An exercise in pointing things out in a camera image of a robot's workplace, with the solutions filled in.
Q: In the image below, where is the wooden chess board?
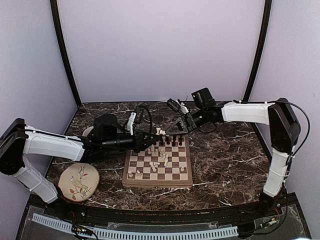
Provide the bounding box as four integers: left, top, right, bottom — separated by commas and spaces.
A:
122, 135, 193, 188

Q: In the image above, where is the floral ceramic mug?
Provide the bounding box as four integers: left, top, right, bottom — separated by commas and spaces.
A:
82, 126, 94, 138

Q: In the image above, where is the right black frame post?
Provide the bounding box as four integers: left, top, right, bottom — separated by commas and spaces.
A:
243, 0, 272, 102

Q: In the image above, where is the grey slotted cable duct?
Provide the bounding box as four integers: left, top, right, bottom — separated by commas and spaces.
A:
31, 213, 239, 240

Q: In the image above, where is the black chess rook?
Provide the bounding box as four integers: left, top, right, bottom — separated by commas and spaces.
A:
178, 136, 183, 146

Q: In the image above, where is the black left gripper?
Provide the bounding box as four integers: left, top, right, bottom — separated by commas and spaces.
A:
102, 129, 160, 154

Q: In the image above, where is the bird painted ceramic plate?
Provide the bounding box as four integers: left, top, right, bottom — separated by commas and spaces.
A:
58, 163, 100, 203

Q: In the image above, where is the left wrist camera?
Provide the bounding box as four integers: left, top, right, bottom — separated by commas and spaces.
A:
125, 108, 144, 135

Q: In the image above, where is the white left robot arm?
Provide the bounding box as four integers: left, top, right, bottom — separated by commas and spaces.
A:
0, 113, 160, 218

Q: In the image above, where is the black frame post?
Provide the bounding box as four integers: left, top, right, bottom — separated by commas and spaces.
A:
49, 0, 82, 108
243, 0, 272, 102

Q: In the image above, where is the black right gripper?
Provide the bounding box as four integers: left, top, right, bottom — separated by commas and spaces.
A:
165, 107, 208, 136

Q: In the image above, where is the left black frame post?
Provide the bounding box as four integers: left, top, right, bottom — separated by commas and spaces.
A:
49, 0, 82, 108

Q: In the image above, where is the black front rail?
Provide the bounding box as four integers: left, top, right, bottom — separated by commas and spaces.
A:
83, 206, 253, 224

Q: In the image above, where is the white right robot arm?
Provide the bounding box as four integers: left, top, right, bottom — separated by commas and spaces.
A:
165, 87, 301, 198

